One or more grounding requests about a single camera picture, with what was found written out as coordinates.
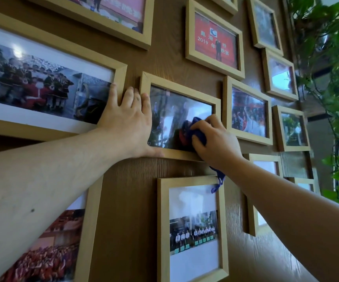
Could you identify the person's right hand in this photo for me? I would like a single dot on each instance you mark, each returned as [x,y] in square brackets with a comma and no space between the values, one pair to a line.
[221,143]

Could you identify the small glossy wooden photo frame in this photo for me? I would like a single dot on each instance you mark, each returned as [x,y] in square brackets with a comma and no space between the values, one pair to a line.
[172,111]

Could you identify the group of wooden picture frames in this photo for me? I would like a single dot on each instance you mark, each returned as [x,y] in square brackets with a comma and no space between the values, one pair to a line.
[40,82]

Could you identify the person's right thumb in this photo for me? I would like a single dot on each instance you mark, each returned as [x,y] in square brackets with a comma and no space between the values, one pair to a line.
[197,146]

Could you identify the person's left forearm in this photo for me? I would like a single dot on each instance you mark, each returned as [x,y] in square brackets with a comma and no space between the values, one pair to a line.
[40,185]

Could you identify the green leafy plant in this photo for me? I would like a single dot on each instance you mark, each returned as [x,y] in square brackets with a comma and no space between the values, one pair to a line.
[334,93]

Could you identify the person's left little finger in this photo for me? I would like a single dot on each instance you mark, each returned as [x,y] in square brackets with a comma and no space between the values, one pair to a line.
[112,95]

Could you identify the person's left thumb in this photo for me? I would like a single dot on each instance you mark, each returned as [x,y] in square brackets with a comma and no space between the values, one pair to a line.
[153,153]

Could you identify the person's left hand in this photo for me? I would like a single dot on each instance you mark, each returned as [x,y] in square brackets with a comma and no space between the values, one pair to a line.
[125,123]

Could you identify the person's right forearm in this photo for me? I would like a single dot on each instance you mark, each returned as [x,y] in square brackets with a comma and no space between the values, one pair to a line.
[290,220]

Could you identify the blue cleaning cloth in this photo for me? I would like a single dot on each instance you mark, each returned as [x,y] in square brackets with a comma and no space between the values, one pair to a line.
[200,134]

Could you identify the person's left middle finger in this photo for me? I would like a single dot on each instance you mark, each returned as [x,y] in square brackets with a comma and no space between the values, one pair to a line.
[137,101]

